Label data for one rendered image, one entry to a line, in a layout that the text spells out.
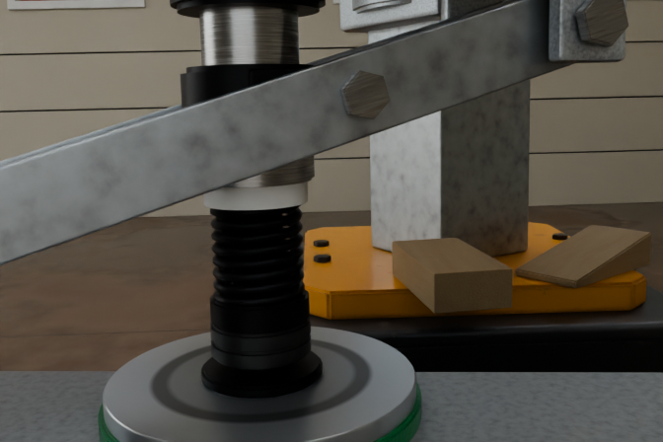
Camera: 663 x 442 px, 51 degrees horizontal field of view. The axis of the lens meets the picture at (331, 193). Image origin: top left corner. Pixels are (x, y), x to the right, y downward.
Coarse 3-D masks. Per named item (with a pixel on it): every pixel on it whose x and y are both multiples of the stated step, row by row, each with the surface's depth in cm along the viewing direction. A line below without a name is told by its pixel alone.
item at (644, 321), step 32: (320, 320) 96; (352, 320) 96; (384, 320) 95; (416, 320) 95; (448, 320) 95; (480, 320) 94; (512, 320) 94; (544, 320) 94; (576, 320) 94; (608, 320) 93; (640, 320) 93; (416, 352) 91; (448, 352) 91; (480, 352) 91; (512, 352) 91; (544, 352) 91; (576, 352) 92; (608, 352) 92; (640, 352) 92
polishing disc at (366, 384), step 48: (192, 336) 57; (336, 336) 56; (144, 384) 48; (192, 384) 47; (336, 384) 47; (384, 384) 47; (144, 432) 41; (192, 432) 40; (240, 432) 40; (288, 432) 40; (336, 432) 40; (384, 432) 42
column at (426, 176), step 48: (528, 96) 113; (384, 144) 117; (432, 144) 106; (480, 144) 109; (528, 144) 114; (384, 192) 118; (432, 192) 107; (480, 192) 110; (528, 192) 115; (384, 240) 119; (480, 240) 111
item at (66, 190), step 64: (512, 0) 56; (320, 64) 41; (384, 64) 42; (448, 64) 44; (512, 64) 45; (128, 128) 39; (192, 128) 40; (256, 128) 41; (320, 128) 42; (384, 128) 43; (0, 192) 37; (64, 192) 38; (128, 192) 39; (192, 192) 40; (0, 256) 38
